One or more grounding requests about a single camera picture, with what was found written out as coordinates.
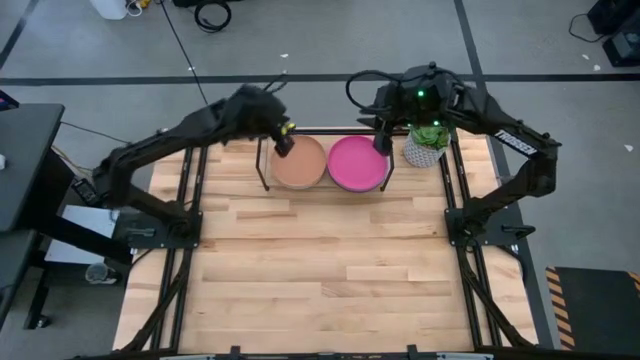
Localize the coiled black cable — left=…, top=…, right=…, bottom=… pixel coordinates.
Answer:
left=193, top=0, right=233, bottom=34

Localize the green succulent plant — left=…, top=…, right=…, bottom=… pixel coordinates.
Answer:
left=409, top=124, right=452, bottom=152

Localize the black desk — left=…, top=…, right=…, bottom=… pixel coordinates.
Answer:
left=0, top=102, right=132, bottom=331

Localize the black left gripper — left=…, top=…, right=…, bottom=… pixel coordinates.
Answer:
left=227, top=83, right=297, bottom=159

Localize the white container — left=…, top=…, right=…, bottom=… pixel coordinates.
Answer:
left=89, top=0, right=129, bottom=21

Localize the black wire shelf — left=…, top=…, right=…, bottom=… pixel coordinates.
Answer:
left=255, top=127, right=397, bottom=194

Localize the white faceted planter pot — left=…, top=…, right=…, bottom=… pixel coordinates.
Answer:
left=402, top=130, right=450, bottom=169

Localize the black hazard striped mat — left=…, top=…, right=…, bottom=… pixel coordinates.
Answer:
left=544, top=266, right=640, bottom=351

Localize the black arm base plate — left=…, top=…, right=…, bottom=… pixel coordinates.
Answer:
left=444, top=203, right=537, bottom=248
left=112, top=207, right=204, bottom=250

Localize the terracotta brown plate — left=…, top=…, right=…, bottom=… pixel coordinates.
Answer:
left=269, top=134, right=329, bottom=190

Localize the black equipment box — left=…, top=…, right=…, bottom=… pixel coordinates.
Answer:
left=602, top=27, right=640, bottom=69
left=587, top=0, right=640, bottom=36

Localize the long black floor cable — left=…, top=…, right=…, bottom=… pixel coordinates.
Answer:
left=159, top=0, right=210, bottom=107

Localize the thin black floor cable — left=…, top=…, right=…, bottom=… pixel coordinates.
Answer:
left=568, top=12, right=602, bottom=44

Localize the clear plastic cup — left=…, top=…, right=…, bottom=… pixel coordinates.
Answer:
left=84, top=262, right=120, bottom=286

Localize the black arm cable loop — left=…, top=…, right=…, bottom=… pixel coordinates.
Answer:
left=344, top=69, right=404, bottom=115

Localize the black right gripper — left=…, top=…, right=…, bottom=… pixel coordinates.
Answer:
left=372, top=79, right=421, bottom=156

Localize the pink plate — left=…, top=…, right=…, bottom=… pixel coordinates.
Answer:
left=326, top=135, right=392, bottom=194

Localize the white flat board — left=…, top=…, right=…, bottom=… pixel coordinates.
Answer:
left=44, top=204, right=122, bottom=266

